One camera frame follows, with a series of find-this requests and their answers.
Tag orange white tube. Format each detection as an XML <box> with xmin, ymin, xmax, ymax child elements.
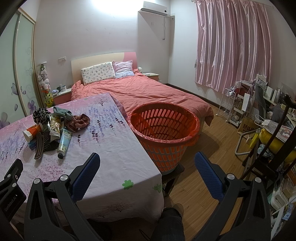
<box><xmin>23</xmin><ymin>123</ymin><xmax>43</xmax><ymax>143</ymax></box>

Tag green hand cream tube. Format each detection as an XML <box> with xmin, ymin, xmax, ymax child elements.
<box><xmin>57</xmin><ymin>129</ymin><xmax>73</xmax><ymax>159</ymax></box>

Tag foil snack wrapper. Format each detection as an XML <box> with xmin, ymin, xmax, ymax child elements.
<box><xmin>49</xmin><ymin>115</ymin><xmax>62</xmax><ymax>142</ymax></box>

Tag black floral scrunchie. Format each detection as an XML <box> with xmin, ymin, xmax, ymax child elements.
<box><xmin>33</xmin><ymin>108</ymin><xmax>51</xmax><ymax>125</ymax></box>

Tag brown striped scrunchie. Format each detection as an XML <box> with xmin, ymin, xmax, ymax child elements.
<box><xmin>65</xmin><ymin>113</ymin><xmax>90</xmax><ymax>133</ymax></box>

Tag grey green sock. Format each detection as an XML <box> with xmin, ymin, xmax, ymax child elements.
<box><xmin>53</xmin><ymin>106</ymin><xmax>74</xmax><ymax>121</ymax></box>

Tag yellow bag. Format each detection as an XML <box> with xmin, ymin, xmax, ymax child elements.
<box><xmin>259</xmin><ymin>128</ymin><xmax>295</xmax><ymax>163</ymax></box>

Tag pink floral tablecloth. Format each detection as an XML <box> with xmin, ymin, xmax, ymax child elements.
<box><xmin>1</xmin><ymin>93</ymin><xmax>164</xmax><ymax>221</ymax></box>

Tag black stool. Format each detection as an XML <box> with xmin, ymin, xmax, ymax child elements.
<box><xmin>162</xmin><ymin>164</ymin><xmax>185</xmax><ymax>197</ymax></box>

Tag brown paper bag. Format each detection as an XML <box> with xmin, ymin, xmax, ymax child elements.
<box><xmin>238</xmin><ymin>115</ymin><xmax>259</xmax><ymax>133</ymax></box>

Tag glass sliding wardrobe door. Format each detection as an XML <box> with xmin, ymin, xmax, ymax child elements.
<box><xmin>1</xmin><ymin>10</ymin><xmax>43</xmax><ymax>128</ymax></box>

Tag pink bedside table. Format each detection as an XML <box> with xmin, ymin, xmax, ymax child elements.
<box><xmin>53</xmin><ymin>88</ymin><xmax>71</xmax><ymax>105</ymax></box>

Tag orange plastic laundry basket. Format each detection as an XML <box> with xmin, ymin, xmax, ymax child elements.
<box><xmin>127</xmin><ymin>102</ymin><xmax>200</xmax><ymax>175</ymax></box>

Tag hanging plush toys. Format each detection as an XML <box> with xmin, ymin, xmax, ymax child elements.
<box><xmin>37</xmin><ymin>62</ymin><xmax>54</xmax><ymax>108</ymax></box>

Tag white rolling shelf cart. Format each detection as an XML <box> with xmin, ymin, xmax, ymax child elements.
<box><xmin>229</xmin><ymin>80</ymin><xmax>254</xmax><ymax>128</ymax></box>

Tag salmon pink duvet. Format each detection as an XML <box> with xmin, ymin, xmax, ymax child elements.
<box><xmin>71</xmin><ymin>70</ymin><xmax>214</xmax><ymax>126</ymax></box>

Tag beige pink headboard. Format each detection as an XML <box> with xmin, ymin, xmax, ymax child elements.
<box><xmin>71</xmin><ymin>52</ymin><xmax>137</xmax><ymax>84</ymax></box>

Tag white floral pillow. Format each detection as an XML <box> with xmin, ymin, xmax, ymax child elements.
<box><xmin>81</xmin><ymin>62</ymin><xmax>116</xmax><ymax>85</ymax></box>

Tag pink striped pillow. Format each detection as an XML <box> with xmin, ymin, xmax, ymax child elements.
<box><xmin>112</xmin><ymin>60</ymin><xmax>134</xmax><ymax>78</ymax></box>

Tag far bedside table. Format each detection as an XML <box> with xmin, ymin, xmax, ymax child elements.
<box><xmin>143</xmin><ymin>72</ymin><xmax>159</xmax><ymax>82</ymax></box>

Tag pink striped curtain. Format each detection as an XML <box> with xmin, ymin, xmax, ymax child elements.
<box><xmin>195</xmin><ymin>1</ymin><xmax>272</xmax><ymax>92</ymax></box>

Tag white air conditioner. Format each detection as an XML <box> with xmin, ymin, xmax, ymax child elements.
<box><xmin>140</xmin><ymin>1</ymin><xmax>168</xmax><ymax>16</ymax></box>

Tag white wire rack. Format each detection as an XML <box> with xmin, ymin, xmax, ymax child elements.
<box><xmin>216</xmin><ymin>88</ymin><xmax>236</xmax><ymax>123</ymax></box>

